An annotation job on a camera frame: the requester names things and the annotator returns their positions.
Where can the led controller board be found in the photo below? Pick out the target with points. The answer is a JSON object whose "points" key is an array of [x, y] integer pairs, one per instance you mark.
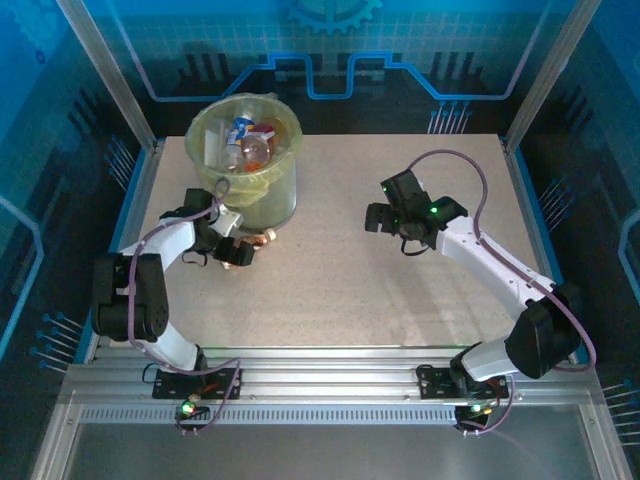
{"points": [[189, 407], [475, 409]]}

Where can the copper brown label bottle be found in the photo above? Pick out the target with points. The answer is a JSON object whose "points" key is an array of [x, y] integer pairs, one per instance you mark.
{"points": [[260, 241]]}

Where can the left LED controller board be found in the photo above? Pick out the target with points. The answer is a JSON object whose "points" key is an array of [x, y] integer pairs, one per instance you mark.
{"points": [[189, 407]]}

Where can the aluminium front frame rail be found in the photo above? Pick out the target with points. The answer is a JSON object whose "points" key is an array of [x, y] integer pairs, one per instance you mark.
{"points": [[325, 375]]}

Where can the bin with yellow liner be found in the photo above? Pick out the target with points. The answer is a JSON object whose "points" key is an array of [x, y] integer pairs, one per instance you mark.
{"points": [[235, 192]]}

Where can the clear grey plastic bottle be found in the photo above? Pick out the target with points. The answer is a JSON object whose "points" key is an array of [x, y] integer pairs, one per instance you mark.
{"points": [[217, 142]]}

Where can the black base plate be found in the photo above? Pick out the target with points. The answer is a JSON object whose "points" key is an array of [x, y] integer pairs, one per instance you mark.
{"points": [[170, 385], [435, 382]]}

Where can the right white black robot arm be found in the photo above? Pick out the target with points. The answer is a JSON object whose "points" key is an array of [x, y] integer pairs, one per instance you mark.
{"points": [[480, 255]]}

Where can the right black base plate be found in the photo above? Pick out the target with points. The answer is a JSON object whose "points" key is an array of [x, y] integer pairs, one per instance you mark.
{"points": [[435, 382]]}

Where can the left aluminium corner post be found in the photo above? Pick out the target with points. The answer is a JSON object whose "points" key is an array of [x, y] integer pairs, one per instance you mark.
{"points": [[110, 75]]}

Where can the right LED controller board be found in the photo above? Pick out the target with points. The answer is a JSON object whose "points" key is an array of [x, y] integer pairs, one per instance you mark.
{"points": [[475, 409]]}

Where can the right aluminium corner post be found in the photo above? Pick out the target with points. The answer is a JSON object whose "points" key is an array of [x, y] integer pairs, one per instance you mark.
{"points": [[550, 75]]}

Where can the aluminium corner post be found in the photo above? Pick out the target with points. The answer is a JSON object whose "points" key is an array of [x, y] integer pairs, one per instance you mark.
{"points": [[550, 75], [110, 75]]}

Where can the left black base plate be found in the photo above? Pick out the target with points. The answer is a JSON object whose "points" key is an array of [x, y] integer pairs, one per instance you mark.
{"points": [[170, 385]]}

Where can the translucent round waste bin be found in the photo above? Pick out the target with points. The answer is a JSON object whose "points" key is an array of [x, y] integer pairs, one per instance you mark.
{"points": [[275, 205]]}

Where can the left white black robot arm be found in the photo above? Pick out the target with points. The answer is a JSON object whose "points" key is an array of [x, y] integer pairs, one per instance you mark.
{"points": [[170, 240]]}

